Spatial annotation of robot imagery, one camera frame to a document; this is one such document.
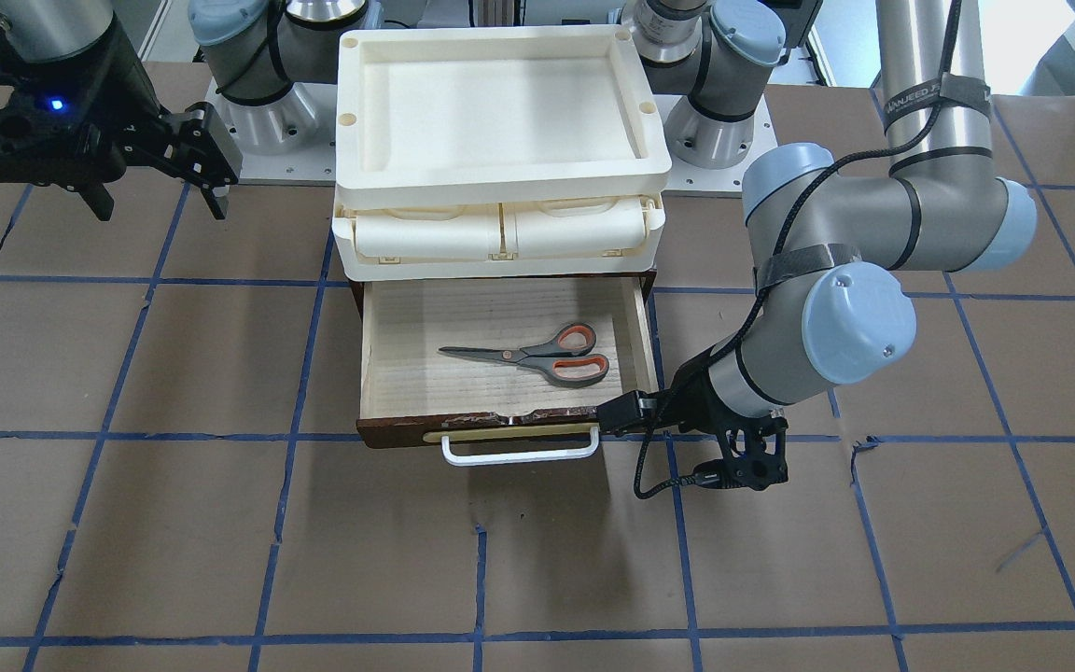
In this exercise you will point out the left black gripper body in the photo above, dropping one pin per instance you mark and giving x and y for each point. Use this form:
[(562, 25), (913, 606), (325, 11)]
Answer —
[(694, 396)]

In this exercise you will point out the cream plastic storage box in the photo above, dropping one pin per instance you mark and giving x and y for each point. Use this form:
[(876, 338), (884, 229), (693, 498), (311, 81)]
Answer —
[(613, 234)]

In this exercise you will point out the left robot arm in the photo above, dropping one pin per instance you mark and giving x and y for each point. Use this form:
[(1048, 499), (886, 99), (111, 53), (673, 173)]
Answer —
[(826, 246)]

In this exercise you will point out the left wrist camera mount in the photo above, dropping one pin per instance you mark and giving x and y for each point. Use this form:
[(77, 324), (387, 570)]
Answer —
[(753, 454)]

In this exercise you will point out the wooden drawer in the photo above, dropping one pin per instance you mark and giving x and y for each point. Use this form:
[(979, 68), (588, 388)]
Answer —
[(414, 393)]

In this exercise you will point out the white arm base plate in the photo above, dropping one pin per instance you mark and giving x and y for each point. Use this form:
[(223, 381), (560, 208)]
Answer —
[(288, 142), (710, 157)]

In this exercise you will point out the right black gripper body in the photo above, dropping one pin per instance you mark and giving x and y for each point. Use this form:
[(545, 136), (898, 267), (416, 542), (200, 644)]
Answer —
[(123, 86)]

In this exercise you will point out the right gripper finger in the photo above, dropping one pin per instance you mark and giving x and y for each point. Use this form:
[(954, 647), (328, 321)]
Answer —
[(99, 200), (216, 199)]

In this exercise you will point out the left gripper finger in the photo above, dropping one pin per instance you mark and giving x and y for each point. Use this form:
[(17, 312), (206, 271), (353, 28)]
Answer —
[(627, 414)]

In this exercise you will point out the orange grey scissors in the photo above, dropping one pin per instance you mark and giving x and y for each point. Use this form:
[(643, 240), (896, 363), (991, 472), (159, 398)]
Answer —
[(565, 360)]

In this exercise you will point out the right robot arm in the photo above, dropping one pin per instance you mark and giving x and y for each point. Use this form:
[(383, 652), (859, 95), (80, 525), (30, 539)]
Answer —
[(257, 50)]

